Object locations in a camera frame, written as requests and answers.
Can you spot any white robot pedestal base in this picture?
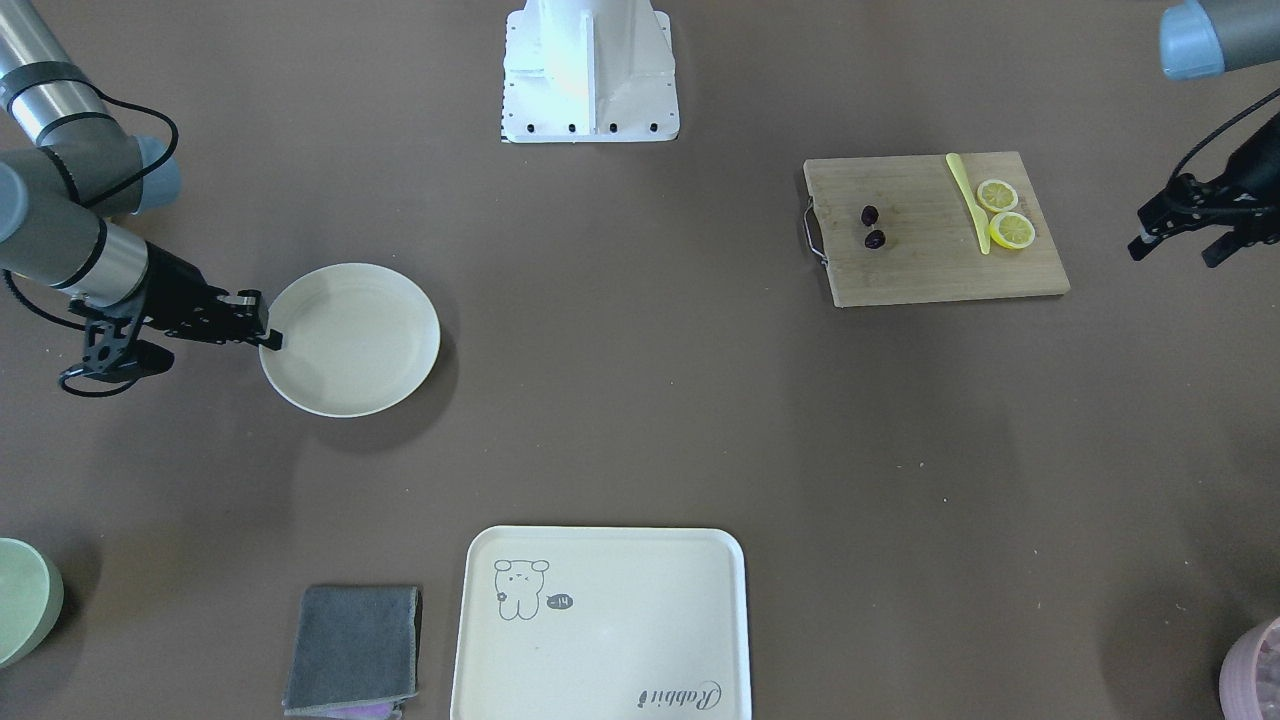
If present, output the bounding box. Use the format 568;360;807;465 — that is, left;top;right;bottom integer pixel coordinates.
500;1;681;143

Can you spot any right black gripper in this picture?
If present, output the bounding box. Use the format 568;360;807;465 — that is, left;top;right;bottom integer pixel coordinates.
143;245;284;352

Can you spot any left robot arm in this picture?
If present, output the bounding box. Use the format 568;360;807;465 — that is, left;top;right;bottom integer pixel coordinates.
1126;1;1279;268

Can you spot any bamboo cutting board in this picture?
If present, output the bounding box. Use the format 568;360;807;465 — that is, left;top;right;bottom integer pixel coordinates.
803;151;1070;307

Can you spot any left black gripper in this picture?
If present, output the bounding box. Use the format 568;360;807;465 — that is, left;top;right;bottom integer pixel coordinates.
1126;117;1279;269

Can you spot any cream rabbit tray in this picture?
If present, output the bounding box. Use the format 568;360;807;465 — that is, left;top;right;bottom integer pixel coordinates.
451;525;753;719

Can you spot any light green bowl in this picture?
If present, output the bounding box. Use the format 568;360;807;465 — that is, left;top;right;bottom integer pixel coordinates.
1;538;64;667

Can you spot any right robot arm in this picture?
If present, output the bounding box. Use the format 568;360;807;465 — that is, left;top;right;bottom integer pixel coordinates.
1;1;283;350

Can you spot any lemon slice lower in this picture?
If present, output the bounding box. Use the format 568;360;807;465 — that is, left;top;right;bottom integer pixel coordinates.
988;211;1037;250

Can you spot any cream round plate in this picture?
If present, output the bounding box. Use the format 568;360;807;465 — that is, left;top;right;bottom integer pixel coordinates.
259;263;442;419

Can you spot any pink bowl with ice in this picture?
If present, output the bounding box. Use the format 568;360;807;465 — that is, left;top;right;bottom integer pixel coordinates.
1219;618;1279;719

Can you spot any lemon slice upper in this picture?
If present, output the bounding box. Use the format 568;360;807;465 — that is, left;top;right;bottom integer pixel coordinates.
974;178;1020;214

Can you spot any yellow plastic knife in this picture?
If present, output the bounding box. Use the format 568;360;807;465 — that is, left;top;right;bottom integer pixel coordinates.
945;152;991;255

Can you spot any grey folded cloth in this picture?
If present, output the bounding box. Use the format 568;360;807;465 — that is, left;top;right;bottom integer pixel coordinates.
282;584;421;719

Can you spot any lemon slice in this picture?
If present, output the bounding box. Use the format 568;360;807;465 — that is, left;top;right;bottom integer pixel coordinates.
988;211;1037;250
974;178;1020;214

